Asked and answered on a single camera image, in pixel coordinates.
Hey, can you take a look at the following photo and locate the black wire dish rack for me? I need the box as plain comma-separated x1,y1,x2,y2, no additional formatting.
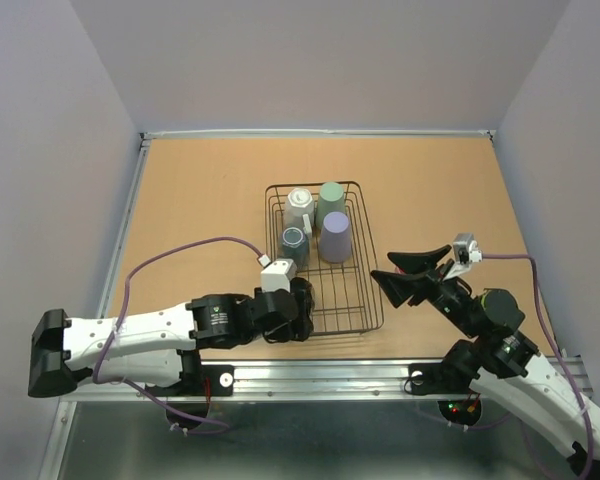
264,180,385,337

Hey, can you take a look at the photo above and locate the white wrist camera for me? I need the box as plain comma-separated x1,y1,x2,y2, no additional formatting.
260,258,297,292
444,233,483,280

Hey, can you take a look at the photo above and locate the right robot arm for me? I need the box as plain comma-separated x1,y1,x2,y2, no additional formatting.
371,235,600,479

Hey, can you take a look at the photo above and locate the white faceted mug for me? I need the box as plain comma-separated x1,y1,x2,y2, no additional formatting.
283,187,315,238

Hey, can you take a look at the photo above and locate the purple plastic cup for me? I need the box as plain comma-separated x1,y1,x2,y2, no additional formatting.
318,211,352,263

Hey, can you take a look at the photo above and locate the black mug white inside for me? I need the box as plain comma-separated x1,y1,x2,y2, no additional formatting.
291,277,315,342

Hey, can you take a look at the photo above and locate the grey mug white inside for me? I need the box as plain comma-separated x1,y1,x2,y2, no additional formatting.
279,226,309,270

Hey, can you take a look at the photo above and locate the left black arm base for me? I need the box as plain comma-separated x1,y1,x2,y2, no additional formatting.
146,364,234,397

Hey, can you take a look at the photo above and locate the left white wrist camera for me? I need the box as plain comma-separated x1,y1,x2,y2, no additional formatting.
260,258,297,292

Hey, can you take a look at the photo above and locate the green plastic cup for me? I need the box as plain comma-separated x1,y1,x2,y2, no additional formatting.
315,182,346,229

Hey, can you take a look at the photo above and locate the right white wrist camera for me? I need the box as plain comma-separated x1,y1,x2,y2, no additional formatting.
444,233,483,280

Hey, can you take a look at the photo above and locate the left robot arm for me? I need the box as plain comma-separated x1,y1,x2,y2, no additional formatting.
27,277,314,398

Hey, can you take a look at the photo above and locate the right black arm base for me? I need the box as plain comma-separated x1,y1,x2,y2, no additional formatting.
403,362,456,396

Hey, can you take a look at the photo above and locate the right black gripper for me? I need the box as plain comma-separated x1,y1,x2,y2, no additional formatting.
369,243,479,337

